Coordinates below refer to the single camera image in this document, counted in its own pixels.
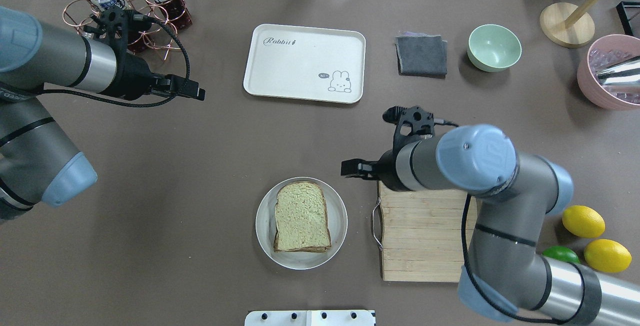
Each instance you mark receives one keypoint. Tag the ice cubes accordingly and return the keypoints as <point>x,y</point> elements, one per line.
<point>601,59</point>

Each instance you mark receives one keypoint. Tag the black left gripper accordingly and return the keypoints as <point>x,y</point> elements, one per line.
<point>134,77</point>

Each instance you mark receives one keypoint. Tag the cream rabbit tray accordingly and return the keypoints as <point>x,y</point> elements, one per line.
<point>304,62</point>

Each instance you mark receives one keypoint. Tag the wooden mug stand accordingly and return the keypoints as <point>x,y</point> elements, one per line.
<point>568,25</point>

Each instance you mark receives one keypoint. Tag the green lime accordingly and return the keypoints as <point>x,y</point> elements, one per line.
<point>562,254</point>

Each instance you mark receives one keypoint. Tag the bamboo cutting board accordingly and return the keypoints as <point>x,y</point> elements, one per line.
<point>421,235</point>

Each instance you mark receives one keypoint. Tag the grey folded cloth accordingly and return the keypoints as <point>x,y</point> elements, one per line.
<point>421,54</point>

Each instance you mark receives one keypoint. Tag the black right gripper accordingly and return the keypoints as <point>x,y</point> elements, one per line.
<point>387,167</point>

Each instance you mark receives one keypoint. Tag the mint green bowl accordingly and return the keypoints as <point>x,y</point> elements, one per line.
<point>493,48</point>

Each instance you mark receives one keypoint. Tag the yellow lemon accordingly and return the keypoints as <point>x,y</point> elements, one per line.
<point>606,255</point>
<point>583,221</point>

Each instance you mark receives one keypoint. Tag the white round plate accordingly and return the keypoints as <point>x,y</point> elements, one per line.
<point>265,228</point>

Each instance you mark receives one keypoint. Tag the black frame object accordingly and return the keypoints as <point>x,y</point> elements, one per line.
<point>628,12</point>

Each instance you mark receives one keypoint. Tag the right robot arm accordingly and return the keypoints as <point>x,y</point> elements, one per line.
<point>502,277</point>

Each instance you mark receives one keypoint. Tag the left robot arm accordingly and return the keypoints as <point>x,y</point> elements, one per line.
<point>39,161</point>

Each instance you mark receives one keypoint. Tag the yellow lemon upper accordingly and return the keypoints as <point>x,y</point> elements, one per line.
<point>583,221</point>

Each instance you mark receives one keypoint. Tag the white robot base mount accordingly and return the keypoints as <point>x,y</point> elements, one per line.
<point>311,318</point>

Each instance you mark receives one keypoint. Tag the bread slice with egg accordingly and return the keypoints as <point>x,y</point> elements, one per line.
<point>311,249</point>

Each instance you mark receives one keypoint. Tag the pink bowl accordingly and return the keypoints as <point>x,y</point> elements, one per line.
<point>587,81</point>

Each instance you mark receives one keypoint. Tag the metal ice scoop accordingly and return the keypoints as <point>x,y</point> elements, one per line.
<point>625,73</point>

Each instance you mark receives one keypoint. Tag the plain bread slice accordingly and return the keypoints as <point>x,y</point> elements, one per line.
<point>301,216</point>

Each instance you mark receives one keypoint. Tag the yellow lemon lower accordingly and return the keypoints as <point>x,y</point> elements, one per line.
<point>606,255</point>

